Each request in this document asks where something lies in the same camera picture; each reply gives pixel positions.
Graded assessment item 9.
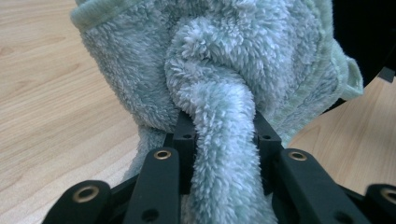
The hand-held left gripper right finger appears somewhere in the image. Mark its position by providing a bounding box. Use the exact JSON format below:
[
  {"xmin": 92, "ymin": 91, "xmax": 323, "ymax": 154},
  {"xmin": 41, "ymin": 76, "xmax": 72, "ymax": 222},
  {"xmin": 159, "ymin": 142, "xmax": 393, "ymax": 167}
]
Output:
[{"xmin": 253, "ymin": 110, "xmax": 284, "ymax": 196}]

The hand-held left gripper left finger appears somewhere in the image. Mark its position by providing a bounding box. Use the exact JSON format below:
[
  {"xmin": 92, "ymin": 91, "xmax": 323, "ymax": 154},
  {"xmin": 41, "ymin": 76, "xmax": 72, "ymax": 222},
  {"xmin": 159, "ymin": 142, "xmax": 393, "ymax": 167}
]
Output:
[{"xmin": 163, "ymin": 110, "xmax": 199, "ymax": 195}]

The light green fluffy cloth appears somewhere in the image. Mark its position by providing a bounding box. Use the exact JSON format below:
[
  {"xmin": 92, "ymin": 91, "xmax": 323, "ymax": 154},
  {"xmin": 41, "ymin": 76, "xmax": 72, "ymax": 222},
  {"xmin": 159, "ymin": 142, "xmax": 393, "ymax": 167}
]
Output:
[{"xmin": 69, "ymin": 0, "xmax": 364, "ymax": 224}]

